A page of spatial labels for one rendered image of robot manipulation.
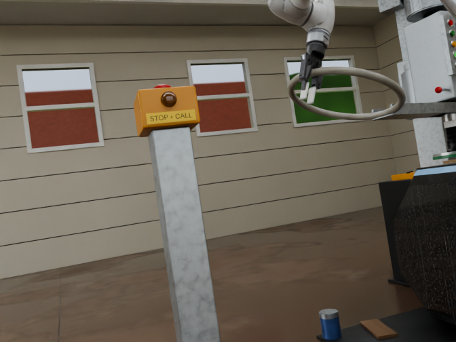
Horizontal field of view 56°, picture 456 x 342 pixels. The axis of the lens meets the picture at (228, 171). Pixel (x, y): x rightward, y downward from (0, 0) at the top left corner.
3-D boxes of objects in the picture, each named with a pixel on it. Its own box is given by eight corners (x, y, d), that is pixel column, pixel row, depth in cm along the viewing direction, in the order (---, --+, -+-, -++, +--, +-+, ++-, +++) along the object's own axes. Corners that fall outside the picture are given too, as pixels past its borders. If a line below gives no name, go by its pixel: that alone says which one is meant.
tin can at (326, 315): (345, 336, 223) (342, 311, 223) (330, 341, 219) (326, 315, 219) (334, 331, 232) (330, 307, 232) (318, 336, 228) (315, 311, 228)
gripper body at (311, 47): (317, 39, 167) (313, 61, 165) (330, 49, 172) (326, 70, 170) (302, 44, 173) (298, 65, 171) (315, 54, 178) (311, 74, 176)
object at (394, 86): (348, 128, 216) (349, 122, 216) (432, 104, 172) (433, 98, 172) (266, 94, 196) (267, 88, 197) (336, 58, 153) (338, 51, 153)
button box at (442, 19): (459, 75, 204) (448, 17, 205) (464, 74, 201) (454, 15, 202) (448, 76, 200) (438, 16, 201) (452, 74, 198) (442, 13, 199)
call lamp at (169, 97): (161, 108, 87) (159, 92, 87) (177, 106, 88) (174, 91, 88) (163, 106, 85) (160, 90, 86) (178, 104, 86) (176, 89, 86)
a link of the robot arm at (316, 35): (334, 36, 173) (332, 50, 172) (316, 43, 180) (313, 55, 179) (321, 26, 167) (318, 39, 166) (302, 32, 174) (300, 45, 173)
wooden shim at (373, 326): (359, 324, 237) (359, 321, 237) (377, 321, 237) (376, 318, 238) (378, 339, 212) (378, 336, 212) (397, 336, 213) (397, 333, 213)
